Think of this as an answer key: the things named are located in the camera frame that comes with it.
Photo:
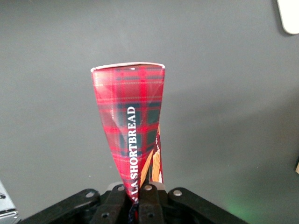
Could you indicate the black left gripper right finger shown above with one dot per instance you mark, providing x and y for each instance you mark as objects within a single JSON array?
[{"x": 150, "y": 205}]

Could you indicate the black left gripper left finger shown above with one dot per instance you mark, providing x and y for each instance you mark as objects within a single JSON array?
[{"x": 112, "y": 207}]

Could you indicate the red tartan shortbread cookie box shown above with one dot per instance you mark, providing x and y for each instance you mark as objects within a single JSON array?
[{"x": 130, "y": 98}]

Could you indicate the beige plastic tray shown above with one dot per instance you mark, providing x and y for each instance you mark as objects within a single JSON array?
[{"x": 289, "y": 16}]

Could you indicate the grey metal equipment edge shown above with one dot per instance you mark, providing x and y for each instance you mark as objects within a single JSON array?
[{"x": 7, "y": 207}]

